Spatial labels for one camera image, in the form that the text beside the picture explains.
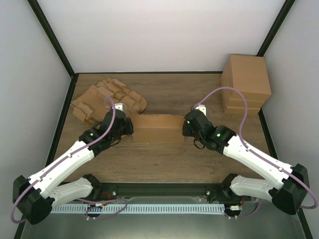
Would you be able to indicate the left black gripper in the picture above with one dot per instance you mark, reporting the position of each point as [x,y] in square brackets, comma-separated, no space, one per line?
[129,130]

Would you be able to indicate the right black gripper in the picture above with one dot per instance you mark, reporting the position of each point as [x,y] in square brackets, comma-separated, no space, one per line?
[186,132]

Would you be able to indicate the brown cardboard box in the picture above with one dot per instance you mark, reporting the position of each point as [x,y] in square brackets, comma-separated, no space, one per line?
[158,129]

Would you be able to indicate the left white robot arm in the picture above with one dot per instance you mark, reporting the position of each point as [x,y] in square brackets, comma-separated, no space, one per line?
[37,195]

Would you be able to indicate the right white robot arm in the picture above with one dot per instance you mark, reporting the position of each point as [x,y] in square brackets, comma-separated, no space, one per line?
[282,184]

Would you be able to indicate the middle folded cardboard box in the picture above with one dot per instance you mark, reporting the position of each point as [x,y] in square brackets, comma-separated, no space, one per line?
[232,99]

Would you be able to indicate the folded cardboard box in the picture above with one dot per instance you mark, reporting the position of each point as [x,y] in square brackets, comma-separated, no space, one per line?
[232,99]
[247,74]
[241,110]

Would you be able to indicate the bottom folded cardboard box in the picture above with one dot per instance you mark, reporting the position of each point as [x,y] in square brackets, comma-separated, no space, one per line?
[241,110]

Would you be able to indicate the top folded cardboard box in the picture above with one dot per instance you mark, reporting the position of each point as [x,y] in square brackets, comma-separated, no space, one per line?
[247,74]

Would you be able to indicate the stack of flat cardboard blanks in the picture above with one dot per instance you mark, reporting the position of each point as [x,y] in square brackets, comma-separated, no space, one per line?
[92,106]

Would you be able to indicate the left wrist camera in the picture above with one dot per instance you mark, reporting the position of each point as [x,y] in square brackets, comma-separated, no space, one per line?
[120,106]

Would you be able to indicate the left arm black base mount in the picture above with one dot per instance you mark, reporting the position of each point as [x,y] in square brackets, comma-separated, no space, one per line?
[102,190]

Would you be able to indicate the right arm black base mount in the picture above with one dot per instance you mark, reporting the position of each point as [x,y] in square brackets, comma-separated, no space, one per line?
[221,192]

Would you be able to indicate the light blue slotted cable duct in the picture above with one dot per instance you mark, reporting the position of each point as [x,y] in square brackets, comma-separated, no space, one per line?
[203,209]

